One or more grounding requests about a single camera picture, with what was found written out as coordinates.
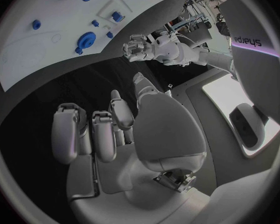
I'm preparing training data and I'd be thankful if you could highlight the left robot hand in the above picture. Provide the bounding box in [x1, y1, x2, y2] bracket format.
[122, 33, 157, 63]

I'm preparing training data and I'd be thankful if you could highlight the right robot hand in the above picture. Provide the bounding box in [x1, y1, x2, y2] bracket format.
[51, 72, 211, 224]

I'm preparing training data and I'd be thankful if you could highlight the white task board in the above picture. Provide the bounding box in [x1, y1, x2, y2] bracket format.
[0, 0, 174, 93]

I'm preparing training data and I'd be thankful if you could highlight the blue block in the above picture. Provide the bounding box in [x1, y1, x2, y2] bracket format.
[111, 11, 124, 22]

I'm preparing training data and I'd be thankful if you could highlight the blue gear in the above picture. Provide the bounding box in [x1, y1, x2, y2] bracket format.
[77, 31, 97, 49]

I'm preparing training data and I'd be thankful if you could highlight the cluttered workshop desk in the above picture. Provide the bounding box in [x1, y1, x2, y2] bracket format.
[164, 0, 232, 48]

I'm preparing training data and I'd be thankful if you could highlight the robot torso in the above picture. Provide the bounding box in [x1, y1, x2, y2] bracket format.
[219, 0, 280, 128]

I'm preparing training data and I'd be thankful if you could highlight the white cable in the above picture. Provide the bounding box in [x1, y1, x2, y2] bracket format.
[172, 33, 203, 48]

